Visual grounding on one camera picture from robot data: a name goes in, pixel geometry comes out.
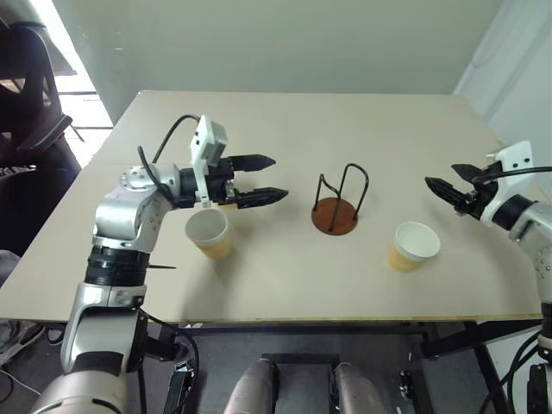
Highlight black office chair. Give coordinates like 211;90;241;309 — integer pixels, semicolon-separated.
0;0;86;254

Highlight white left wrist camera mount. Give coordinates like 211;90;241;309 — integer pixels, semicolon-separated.
188;114;229;204

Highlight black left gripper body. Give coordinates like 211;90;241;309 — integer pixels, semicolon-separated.
205;156;243;208

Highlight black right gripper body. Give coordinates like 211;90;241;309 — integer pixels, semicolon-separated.
458;179;501;220

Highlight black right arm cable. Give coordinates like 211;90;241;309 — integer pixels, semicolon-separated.
472;165;552;185

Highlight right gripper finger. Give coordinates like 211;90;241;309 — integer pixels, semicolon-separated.
423;175;467;213
449;162;489;185

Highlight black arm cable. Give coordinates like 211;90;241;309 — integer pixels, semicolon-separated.
472;165;552;185
136;114;204;204

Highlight black metal table frame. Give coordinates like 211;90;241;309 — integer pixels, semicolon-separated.
140;317;545;414

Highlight yellow paper cup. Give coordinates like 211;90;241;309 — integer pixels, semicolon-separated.
185;209;235;260
386;221;442;274

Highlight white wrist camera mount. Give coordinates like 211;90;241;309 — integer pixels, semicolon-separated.
477;139;534;226
188;114;229;204

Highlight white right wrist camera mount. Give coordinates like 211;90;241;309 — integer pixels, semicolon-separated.
477;139;534;226

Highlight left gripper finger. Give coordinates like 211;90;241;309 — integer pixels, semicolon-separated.
235;153;277;173
238;186;290;210

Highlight brown wire cup holder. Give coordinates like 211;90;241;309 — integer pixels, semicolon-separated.
310;162;370;238

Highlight dark rounded metallic shape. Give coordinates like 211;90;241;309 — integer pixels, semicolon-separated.
333;361;386;414
227;359;281;414

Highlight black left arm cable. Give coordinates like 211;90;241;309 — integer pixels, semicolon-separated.
136;114;204;204

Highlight black hanging cables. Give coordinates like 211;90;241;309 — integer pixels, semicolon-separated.
495;327;552;414

